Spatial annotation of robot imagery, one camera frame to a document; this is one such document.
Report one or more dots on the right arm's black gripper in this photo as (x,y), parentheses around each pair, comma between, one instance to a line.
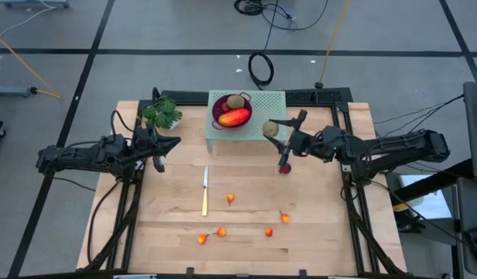
(302,143)

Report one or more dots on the left arm's black gripper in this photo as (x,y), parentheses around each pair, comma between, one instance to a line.
(145,141)

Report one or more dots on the brown kiwi fruit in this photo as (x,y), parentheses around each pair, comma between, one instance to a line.
(235,101)
(270,128)

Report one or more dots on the red orange mango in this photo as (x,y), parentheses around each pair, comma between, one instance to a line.
(234,117)

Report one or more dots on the purple colander bowl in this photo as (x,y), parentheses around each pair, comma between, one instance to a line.
(215,110)

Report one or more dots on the small orange pepper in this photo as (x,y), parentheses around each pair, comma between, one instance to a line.
(201,239)
(230,198)
(285,218)
(268,232)
(221,232)

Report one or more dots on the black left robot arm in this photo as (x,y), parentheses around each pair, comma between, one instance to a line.
(87,157)

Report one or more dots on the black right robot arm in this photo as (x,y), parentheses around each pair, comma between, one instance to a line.
(397,149)

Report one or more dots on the mint green perforated metal shelf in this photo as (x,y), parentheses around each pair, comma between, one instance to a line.
(267,112)

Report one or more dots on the green potted plant white pot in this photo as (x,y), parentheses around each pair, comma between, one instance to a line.
(163,114)

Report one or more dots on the yellow pole with base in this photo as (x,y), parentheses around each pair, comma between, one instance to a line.
(319,85)

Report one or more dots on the small black table clamp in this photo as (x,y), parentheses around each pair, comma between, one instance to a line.
(302,273)
(190,271)

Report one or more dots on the grey floor bar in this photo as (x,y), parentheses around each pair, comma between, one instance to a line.
(10,91)

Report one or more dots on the black diagonal stand beam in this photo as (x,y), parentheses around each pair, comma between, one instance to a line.
(455,171)

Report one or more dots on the grey cabinet panel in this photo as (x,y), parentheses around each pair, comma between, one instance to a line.
(474,128)
(469,209)

